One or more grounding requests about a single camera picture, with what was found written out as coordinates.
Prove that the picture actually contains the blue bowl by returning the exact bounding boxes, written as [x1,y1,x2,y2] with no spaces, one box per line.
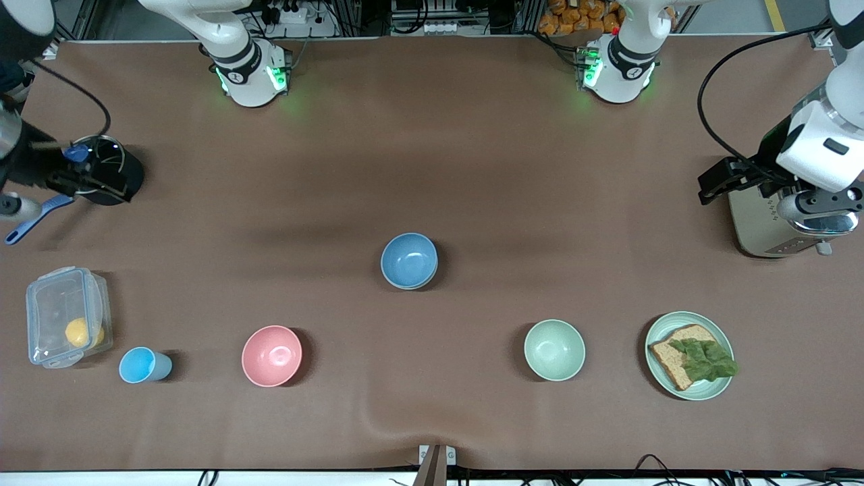
[380,232,439,288]

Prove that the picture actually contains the sage green bowl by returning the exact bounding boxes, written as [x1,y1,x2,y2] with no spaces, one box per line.
[382,262,439,292]

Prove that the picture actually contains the pale mint green bowl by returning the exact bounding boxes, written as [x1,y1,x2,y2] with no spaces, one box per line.
[524,319,587,382]

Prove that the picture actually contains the pink bowl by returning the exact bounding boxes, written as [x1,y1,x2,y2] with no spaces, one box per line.
[242,325,303,388]

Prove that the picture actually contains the glass lid with blue knob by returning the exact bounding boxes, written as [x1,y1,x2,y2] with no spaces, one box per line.
[63,135,128,194]

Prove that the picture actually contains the beige and chrome toaster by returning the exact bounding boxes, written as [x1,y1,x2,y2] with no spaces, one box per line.
[728,181,860,259]

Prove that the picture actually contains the clear plastic food container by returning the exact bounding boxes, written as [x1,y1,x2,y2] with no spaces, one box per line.
[26,267,114,370]

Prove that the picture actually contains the yellow fruit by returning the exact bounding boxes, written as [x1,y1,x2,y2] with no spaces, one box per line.
[65,317,106,350]

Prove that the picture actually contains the green lettuce leaf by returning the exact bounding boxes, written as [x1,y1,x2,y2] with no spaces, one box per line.
[668,337,739,383]

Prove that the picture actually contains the brown bread slice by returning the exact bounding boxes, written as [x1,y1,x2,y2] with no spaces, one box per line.
[648,324,726,392]

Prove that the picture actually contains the light blue cup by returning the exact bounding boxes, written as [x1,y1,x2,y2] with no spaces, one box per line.
[119,346,173,385]

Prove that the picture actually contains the green plate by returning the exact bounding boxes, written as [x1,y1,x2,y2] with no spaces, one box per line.
[645,310,735,402]

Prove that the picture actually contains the orange packaged snacks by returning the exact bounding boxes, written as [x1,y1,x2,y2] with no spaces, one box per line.
[538,0,622,36]

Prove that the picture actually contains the white power strip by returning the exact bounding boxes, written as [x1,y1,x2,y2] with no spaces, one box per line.
[267,3,312,25]

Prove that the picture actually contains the black pot with blue handle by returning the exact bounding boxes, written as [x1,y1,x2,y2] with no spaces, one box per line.
[5,134,146,246]

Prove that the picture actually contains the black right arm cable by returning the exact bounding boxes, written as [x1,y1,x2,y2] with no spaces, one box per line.
[30,57,112,148]

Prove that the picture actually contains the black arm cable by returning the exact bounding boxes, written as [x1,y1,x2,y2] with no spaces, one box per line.
[30,57,112,148]
[697,23,832,167]

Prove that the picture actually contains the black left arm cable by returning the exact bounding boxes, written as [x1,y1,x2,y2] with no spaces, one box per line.
[697,23,832,167]

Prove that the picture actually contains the black cable loop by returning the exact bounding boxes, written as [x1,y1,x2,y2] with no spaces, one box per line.
[633,453,684,486]

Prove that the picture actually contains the metal table edge bracket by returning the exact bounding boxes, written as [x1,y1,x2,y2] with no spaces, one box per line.
[417,443,457,486]

